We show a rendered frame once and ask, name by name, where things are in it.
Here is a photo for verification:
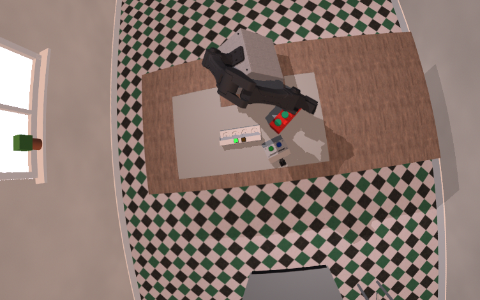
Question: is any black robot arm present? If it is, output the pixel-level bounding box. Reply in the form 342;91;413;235
202;46;318;114

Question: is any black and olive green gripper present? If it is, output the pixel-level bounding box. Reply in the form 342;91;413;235
283;109;297;115

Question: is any light grey flat mat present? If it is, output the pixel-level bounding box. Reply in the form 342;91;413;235
172;72;329;179

